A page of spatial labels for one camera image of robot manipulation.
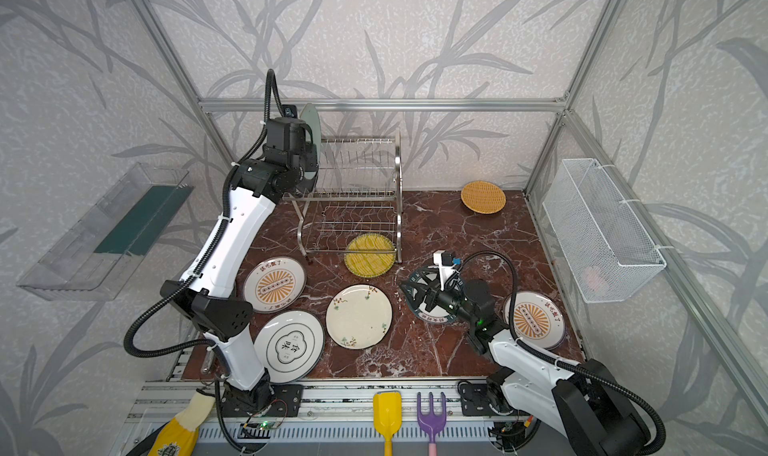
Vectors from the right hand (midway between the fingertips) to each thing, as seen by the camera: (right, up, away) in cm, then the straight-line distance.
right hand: (409, 269), depth 77 cm
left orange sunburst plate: (-43, -8, +17) cm, 47 cm away
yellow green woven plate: (-13, -2, +22) cm, 26 cm away
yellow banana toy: (-54, -37, -9) cm, 66 cm away
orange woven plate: (+30, +21, +39) cm, 53 cm away
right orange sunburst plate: (+38, -16, +10) cm, 42 cm away
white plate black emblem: (-33, -22, +6) cm, 40 cm away
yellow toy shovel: (-5, -35, -5) cm, 36 cm away
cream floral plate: (-15, -16, +10) cm, 24 cm away
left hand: (-27, +34, -3) cm, 43 cm away
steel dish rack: (-19, +17, +34) cm, 43 cm away
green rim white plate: (+5, -3, -9) cm, 10 cm away
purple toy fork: (+5, -35, -7) cm, 36 cm away
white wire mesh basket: (+41, +8, -15) cm, 44 cm away
